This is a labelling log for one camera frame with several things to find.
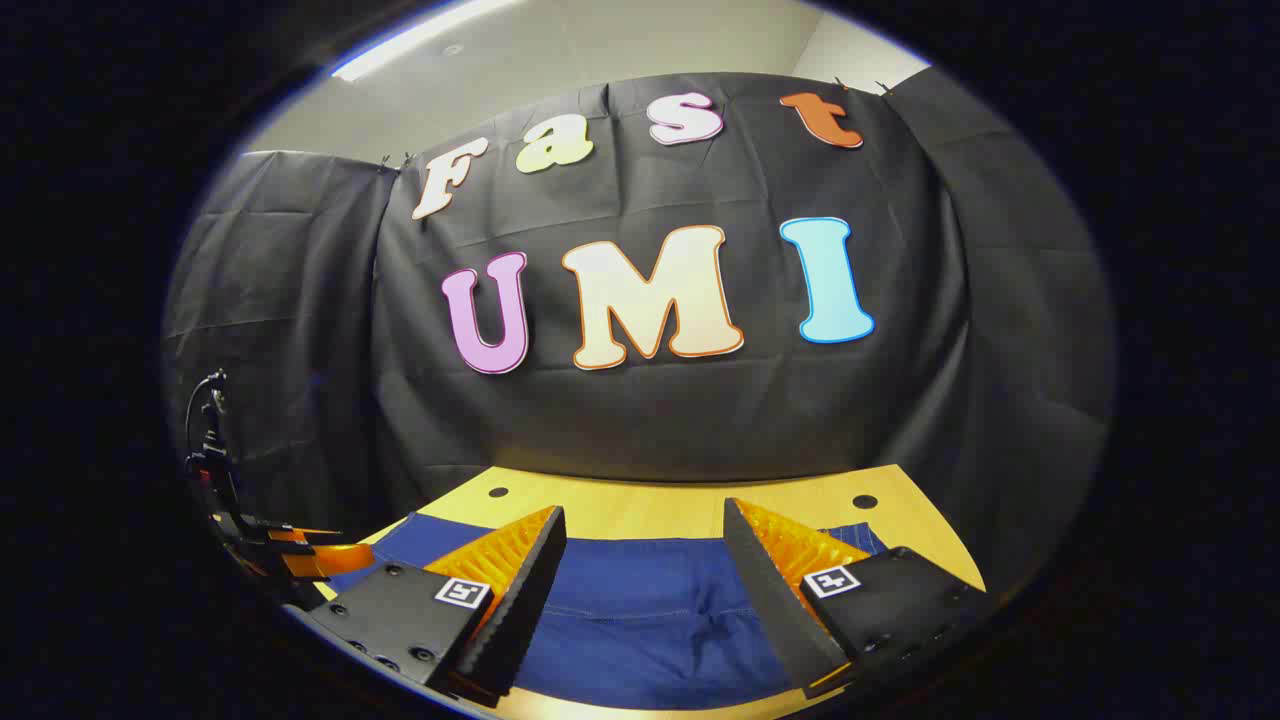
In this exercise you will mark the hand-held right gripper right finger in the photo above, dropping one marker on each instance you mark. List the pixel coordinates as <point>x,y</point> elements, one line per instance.
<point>775,610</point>

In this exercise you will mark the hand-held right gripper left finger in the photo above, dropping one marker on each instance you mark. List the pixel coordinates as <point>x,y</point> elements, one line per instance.
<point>525,610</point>

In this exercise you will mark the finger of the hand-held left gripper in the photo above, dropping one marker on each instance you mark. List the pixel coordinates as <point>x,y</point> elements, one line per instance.
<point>320,560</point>

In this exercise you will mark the blue jeans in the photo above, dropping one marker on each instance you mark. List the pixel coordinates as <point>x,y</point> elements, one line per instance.
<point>640,610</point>

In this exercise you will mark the black backdrop cloth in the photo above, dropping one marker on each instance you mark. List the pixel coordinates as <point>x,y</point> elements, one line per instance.
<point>640,410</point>

